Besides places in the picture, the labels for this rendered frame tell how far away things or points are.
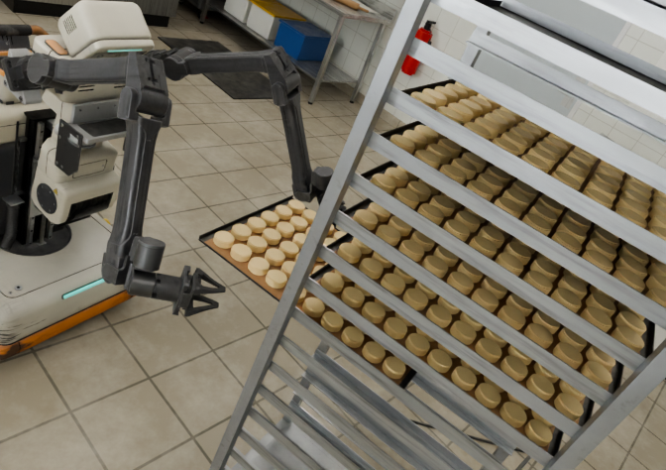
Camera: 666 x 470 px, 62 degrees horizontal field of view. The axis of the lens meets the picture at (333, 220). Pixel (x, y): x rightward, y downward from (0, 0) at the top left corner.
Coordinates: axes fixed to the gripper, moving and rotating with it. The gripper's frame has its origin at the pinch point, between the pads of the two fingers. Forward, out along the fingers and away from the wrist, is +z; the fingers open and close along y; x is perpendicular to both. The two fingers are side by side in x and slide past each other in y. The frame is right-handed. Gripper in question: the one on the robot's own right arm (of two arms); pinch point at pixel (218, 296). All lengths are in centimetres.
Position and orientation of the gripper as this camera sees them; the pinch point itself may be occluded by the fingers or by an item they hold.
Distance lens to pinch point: 130.8
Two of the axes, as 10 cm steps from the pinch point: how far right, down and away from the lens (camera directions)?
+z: 9.0, 2.2, 3.7
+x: -1.6, -6.3, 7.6
